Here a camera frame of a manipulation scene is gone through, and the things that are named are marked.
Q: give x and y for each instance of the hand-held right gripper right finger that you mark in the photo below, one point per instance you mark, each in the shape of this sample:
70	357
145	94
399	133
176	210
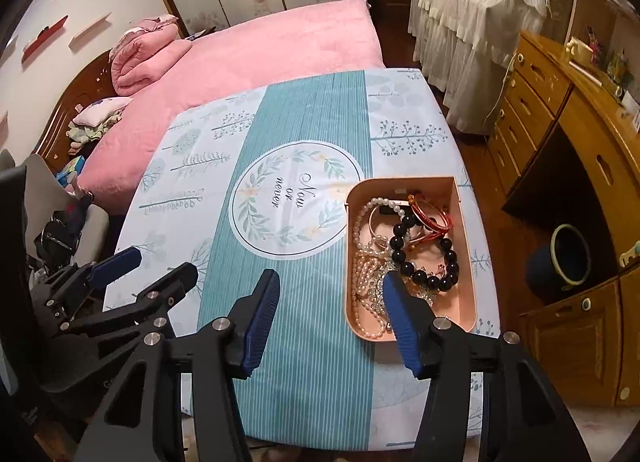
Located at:
400	322

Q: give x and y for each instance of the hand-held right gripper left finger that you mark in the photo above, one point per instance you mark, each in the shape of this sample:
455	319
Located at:
262	317

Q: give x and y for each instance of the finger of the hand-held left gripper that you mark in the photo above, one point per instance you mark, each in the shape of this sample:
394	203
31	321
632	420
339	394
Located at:
170	284
117	262

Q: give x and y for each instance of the pink jewelry tray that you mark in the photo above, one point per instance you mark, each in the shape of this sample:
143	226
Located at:
457	304

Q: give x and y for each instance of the red bangle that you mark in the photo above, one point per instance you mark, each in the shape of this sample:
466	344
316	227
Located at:
422	219

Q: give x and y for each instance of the light grey chair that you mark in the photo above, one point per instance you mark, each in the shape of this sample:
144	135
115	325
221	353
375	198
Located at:
45	181

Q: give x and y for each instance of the small white floral pillow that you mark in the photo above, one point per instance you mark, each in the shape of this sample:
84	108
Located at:
102	111

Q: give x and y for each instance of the wooden headboard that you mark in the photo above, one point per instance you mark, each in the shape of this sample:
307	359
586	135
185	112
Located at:
65	101

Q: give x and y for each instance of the dark round trash bin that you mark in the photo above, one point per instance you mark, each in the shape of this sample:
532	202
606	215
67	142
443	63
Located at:
560	262

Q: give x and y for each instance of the printed teal tablecloth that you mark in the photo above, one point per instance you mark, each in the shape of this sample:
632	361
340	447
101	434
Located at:
300	116

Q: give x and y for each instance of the folded pink quilt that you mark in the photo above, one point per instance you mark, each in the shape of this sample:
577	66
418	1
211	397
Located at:
145	56

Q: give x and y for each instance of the wooden desk with drawers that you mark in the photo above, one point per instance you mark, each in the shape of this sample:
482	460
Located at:
575	166

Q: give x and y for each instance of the pink bed blanket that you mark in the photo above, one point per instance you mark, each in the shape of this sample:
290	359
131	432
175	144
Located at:
250	61

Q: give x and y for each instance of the white frilled cloth cover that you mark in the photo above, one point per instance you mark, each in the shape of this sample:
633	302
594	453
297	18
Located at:
475	16

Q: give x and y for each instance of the cream mug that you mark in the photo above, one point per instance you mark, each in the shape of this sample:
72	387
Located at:
577	50

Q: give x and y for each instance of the white wall shelf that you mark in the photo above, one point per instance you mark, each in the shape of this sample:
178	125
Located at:
90	31

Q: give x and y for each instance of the red wall shelf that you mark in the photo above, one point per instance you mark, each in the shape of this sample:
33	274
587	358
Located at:
45	36

